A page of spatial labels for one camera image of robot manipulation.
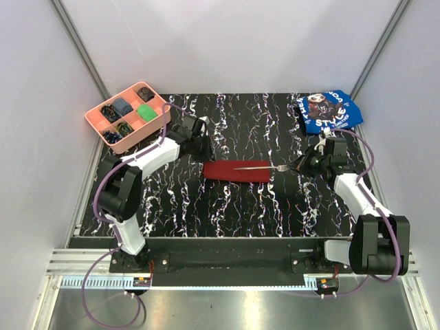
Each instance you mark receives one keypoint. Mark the dark brown rolled sock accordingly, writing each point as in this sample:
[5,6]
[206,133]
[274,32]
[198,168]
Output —
[145,94]

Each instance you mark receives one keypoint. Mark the grey blue rolled sock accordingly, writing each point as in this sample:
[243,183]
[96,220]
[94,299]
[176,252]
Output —
[122,107]

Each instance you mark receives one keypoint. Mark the black patterned rolled sock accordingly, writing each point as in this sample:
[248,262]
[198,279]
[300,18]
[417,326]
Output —
[109,112]

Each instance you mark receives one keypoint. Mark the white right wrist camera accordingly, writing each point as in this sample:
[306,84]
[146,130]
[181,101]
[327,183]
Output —
[323,136]

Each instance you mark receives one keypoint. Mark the pink compartment organizer box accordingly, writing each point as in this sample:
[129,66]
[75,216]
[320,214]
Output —
[142,129]

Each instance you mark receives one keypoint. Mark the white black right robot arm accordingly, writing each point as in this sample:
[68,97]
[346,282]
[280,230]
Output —
[380,243]

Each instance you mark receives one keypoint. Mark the black yellow rolled sock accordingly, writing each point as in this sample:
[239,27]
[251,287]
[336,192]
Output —
[124,129]

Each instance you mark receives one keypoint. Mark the red cloth napkin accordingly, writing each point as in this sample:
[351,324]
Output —
[223,170]

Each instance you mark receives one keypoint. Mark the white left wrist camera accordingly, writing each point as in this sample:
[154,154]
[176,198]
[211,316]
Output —
[205,119]

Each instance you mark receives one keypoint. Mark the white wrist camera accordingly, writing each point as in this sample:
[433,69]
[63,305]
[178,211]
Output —
[323,136]
[205,119]

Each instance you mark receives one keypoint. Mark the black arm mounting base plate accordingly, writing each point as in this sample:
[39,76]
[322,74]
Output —
[229,263]

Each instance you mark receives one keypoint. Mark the green rolled sock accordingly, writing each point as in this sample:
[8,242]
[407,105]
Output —
[146,112]

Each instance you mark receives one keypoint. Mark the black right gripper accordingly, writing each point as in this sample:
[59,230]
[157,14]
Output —
[300,163]

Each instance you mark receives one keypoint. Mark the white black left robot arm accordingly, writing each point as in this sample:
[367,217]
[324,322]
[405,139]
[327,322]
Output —
[119,194]

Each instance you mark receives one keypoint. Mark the blue printed folded shirt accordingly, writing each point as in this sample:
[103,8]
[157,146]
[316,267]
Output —
[330,109]

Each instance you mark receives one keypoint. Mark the silver metal fork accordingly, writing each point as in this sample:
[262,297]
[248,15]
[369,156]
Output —
[280,168]

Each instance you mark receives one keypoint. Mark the dark blue rolled sock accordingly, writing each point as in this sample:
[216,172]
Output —
[111,137]

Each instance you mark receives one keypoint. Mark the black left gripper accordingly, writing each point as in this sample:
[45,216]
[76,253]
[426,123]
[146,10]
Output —
[207,155]

